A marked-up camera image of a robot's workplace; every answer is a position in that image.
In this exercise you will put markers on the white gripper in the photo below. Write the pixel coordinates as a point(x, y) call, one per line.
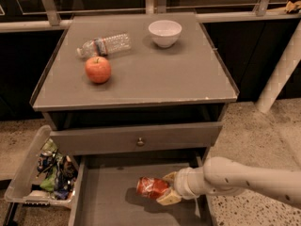
point(182, 183)

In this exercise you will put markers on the red coke can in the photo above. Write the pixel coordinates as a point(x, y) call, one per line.
point(152, 188)

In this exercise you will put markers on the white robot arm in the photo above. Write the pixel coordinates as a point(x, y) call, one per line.
point(220, 176)

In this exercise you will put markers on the grey top drawer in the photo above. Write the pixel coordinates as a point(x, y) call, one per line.
point(123, 139)

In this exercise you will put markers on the round metal drawer knob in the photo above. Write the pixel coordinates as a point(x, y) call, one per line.
point(140, 142)

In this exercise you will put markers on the grey open middle drawer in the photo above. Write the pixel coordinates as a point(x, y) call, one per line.
point(105, 194)

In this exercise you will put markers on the grey cabinet with counter top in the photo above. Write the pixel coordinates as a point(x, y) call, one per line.
point(186, 83)

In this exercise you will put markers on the snack packages in bin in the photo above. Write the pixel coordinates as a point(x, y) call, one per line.
point(60, 173)

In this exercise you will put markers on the clear plastic bin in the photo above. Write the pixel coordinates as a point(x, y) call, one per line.
point(20, 188)

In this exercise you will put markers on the red apple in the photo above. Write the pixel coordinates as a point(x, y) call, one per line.
point(98, 69)

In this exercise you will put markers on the white ceramic bowl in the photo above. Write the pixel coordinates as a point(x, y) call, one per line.
point(165, 33)

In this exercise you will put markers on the clear plastic water bottle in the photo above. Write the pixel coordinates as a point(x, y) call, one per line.
point(105, 46)

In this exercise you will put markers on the metal railing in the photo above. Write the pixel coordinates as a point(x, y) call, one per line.
point(39, 15)

